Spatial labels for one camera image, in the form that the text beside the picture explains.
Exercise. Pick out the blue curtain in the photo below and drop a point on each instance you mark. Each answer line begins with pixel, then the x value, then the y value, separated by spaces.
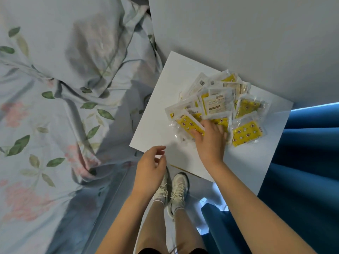
pixel 304 169

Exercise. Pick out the person's left leg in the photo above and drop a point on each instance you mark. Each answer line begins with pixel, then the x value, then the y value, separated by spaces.
pixel 153 227

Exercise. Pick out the person's leg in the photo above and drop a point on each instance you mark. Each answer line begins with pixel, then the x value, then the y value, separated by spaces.
pixel 188 230
pixel 153 227

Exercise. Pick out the floral pillow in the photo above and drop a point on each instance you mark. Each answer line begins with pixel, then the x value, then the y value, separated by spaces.
pixel 66 37

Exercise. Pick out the pile of yellow sachet packets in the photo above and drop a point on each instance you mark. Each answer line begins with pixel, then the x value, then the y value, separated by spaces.
pixel 246 132

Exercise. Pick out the person's right white shoe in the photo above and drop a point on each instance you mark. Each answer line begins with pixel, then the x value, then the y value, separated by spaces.
pixel 178 193

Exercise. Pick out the person's white shoe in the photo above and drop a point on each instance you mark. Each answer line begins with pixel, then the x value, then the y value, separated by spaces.
pixel 163 193
pixel 178 193

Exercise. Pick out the person's right forearm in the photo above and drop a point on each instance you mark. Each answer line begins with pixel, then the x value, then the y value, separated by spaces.
pixel 257 216

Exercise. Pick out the person's left hand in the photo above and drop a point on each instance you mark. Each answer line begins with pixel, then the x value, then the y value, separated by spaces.
pixel 149 174

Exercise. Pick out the white bedside table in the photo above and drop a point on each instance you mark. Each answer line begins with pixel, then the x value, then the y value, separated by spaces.
pixel 159 116

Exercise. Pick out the person's left white shoe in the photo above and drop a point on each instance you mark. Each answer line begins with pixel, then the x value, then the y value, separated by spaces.
pixel 163 193

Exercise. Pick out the floral bed sheet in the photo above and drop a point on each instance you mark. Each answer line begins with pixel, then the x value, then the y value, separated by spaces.
pixel 39 169

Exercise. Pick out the person's left forearm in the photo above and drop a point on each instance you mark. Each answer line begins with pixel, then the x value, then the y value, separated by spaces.
pixel 121 227

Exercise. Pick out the black shorts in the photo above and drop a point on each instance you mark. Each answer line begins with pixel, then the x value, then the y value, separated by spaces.
pixel 148 251

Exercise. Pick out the person's right hand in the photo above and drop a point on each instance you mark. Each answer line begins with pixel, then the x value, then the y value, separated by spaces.
pixel 212 148

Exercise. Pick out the person's right leg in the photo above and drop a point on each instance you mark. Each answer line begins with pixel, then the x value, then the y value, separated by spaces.
pixel 188 230

